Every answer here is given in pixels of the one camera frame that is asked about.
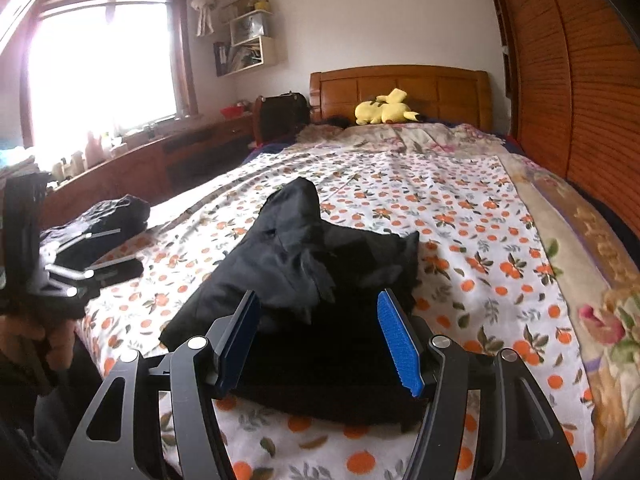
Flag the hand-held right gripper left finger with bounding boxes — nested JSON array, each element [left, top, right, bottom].
[[60, 290, 261, 480]]

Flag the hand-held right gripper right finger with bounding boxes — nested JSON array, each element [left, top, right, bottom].
[[377, 288, 583, 480]]

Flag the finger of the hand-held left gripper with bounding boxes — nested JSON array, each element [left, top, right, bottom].
[[46, 258, 144, 303], [49, 228, 123, 267]]

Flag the black coat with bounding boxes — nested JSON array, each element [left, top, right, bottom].
[[159, 176, 441, 433]]

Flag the folded dark clothes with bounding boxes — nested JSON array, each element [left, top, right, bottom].
[[40, 195, 151, 321]]

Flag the person's left hand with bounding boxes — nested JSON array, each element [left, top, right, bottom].
[[27, 317, 76, 371]]

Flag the wooden desk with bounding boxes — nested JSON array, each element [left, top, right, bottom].
[[37, 112, 256, 231]]

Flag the cluster of desk bottles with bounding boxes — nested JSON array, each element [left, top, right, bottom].
[[50, 130, 131, 183]]

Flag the orange print bed sheet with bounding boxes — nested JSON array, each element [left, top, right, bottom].
[[75, 147, 596, 480]]

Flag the window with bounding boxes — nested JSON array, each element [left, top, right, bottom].
[[20, 0, 198, 148]]

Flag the floral quilt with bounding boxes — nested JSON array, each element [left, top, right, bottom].
[[295, 122, 640, 480]]

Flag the dark brown bag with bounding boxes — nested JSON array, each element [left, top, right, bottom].
[[252, 91, 311, 147]]

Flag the yellow plush toy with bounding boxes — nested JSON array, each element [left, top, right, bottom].
[[354, 88, 420, 126]]

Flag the white knotted curtain tie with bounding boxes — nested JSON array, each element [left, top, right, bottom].
[[191, 0, 236, 37]]

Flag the wooden headboard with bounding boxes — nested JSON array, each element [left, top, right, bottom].
[[309, 65, 493, 131]]

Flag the wooden louvred wardrobe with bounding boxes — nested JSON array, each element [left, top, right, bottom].
[[487, 0, 640, 241]]

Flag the white wall shelf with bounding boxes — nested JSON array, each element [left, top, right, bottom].
[[214, 7, 288, 78]]

